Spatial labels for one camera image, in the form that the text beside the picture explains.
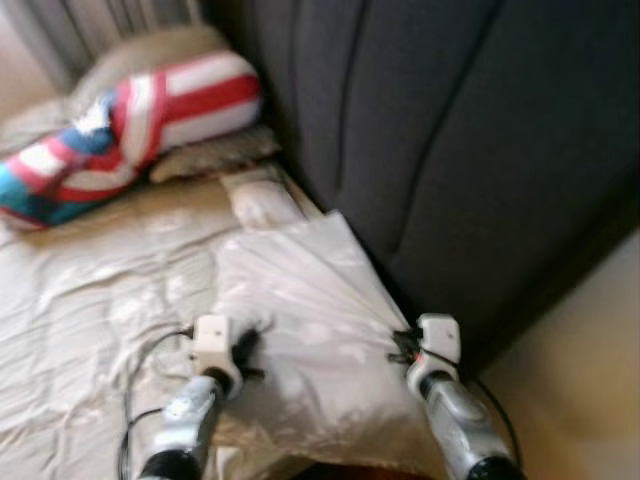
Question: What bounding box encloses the large grey floral pillow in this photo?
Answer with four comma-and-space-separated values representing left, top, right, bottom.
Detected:
205, 210, 441, 476

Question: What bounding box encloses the dark upholstered headboard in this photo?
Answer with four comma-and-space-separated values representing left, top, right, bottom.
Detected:
205, 0, 640, 376

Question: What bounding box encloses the flat grey pillow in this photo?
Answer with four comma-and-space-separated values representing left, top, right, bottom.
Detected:
150, 125, 281, 184

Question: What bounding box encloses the stars and stripes bolster pillow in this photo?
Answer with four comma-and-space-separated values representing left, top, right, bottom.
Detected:
0, 52, 264, 229

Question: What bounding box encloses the grey curtain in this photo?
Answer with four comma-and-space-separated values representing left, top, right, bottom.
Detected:
0, 0, 206, 81

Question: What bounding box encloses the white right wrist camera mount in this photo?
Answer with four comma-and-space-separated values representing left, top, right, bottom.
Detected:
415, 313, 461, 366

